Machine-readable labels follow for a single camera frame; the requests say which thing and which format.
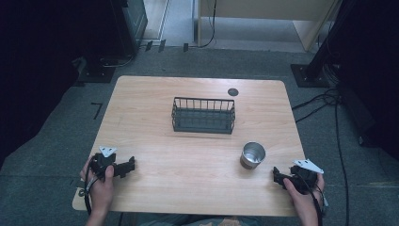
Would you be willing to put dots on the metal cup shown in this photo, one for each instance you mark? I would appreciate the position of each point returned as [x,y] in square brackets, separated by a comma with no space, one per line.
[252,155]

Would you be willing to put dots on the dark equipment cabinet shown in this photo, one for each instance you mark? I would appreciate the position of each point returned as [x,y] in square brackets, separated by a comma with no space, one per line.
[133,22]

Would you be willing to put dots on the black stand with base plate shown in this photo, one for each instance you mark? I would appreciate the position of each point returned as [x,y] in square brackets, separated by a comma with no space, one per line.
[309,77]
[95,74]

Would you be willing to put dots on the black round table grommet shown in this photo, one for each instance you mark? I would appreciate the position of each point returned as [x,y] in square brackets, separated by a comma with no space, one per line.
[233,92]

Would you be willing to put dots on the person's left hand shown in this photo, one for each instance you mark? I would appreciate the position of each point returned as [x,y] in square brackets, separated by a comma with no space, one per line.
[101,191]

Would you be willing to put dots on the person's right hand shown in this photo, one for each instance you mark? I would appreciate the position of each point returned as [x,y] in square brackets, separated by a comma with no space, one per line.
[306,202]

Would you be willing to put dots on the light wooden cabinet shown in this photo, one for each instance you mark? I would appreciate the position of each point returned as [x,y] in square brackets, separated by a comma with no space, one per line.
[269,9]

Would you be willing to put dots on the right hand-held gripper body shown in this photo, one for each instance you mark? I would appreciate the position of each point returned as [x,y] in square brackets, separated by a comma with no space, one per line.
[306,177]

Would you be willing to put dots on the round sticker on table corner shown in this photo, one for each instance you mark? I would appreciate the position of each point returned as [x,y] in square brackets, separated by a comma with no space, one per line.
[81,192]

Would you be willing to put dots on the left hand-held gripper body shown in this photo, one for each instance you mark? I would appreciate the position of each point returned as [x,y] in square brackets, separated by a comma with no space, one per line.
[102,161]

